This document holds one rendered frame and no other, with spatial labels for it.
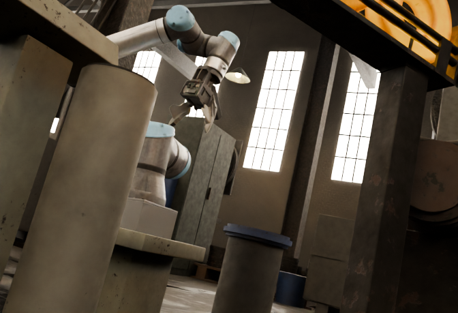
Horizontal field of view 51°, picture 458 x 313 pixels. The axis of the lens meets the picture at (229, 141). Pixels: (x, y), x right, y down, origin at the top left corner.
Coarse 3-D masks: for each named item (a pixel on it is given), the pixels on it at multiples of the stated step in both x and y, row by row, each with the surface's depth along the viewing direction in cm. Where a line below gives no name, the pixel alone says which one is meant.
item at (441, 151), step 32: (416, 160) 70; (448, 160) 68; (416, 192) 68; (448, 192) 67; (416, 224) 73; (448, 224) 68; (416, 256) 76; (448, 256) 74; (416, 288) 74; (448, 288) 73
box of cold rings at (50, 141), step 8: (48, 144) 358; (56, 144) 364; (48, 152) 359; (48, 160) 359; (40, 168) 354; (48, 168) 360; (40, 176) 354; (40, 184) 355; (32, 192) 349; (40, 192) 355; (32, 200) 350; (32, 208) 350; (24, 216) 345; (32, 216) 351; (24, 224) 346; (24, 232) 429
